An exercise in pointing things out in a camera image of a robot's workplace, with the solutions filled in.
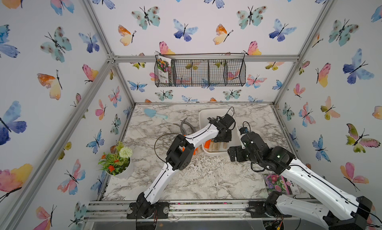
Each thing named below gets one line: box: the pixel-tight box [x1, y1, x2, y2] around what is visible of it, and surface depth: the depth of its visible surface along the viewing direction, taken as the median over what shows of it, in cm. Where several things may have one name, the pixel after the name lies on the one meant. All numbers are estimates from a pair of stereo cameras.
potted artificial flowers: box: [96, 140, 134, 180], surface depth 76 cm
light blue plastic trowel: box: [144, 108, 169, 119], surface depth 117 cm
